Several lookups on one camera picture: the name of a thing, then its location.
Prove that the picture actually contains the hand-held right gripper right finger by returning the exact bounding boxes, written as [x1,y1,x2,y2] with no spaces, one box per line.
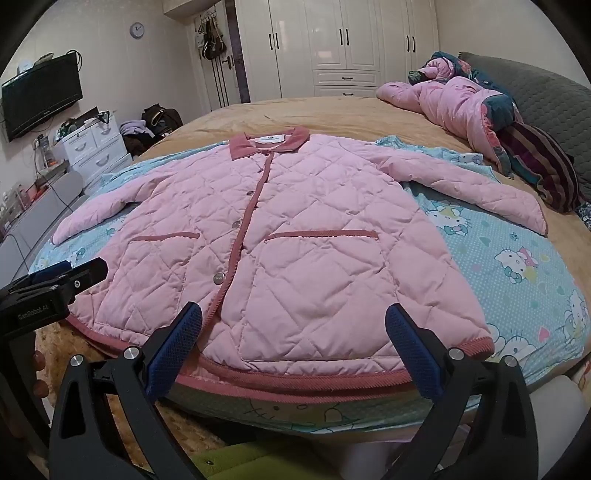
[385,302,539,480]

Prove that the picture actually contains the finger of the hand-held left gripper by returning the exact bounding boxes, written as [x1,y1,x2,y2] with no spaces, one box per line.
[59,257,110,302]
[28,261,71,284]

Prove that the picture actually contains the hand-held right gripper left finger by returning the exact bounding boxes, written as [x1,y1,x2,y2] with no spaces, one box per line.
[48,302,204,480]

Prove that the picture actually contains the pink quilted jacket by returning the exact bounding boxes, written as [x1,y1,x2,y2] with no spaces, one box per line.
[51,128,548,393]

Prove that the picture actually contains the person's left hand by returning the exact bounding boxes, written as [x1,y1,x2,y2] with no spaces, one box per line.
[31,351,47,394]

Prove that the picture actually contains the grey low cabinet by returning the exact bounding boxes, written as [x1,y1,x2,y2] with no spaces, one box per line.
[0,171,86,259]

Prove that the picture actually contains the white drawer cabinet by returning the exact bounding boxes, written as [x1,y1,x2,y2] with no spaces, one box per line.
[60,117,134,183]

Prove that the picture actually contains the blue cartoon print sheet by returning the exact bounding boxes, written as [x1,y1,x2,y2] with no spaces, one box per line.
[32,135,591,437]

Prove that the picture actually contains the person's green clothing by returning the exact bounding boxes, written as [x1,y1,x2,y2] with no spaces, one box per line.
[191,440,333,480]

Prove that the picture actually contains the dark brown bag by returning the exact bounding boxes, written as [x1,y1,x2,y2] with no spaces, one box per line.
[141,104,183,139]

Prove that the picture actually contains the black flat television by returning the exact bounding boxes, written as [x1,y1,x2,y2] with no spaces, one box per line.
[1,53,84,143]

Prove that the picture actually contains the dark striped pillow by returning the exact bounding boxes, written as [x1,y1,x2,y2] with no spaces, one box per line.
[499,121,583,213]

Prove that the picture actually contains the white door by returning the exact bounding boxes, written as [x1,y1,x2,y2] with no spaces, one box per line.
[187,9,241,112]

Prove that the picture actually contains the pink floral quilt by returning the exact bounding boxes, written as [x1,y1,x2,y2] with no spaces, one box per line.
[375,51,518,178]

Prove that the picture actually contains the bed with tan bedspread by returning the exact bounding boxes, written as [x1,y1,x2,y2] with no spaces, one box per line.
[28,95,591,462]

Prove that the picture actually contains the hanging dark bags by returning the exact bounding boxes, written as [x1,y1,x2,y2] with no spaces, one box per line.
[196,16,228,61]

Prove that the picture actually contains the grey quilted headboard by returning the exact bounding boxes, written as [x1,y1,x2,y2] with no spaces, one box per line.
[459,51,591,195]

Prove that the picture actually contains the white wardrobe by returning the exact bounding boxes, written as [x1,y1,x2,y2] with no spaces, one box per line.
[235,0,439,100]

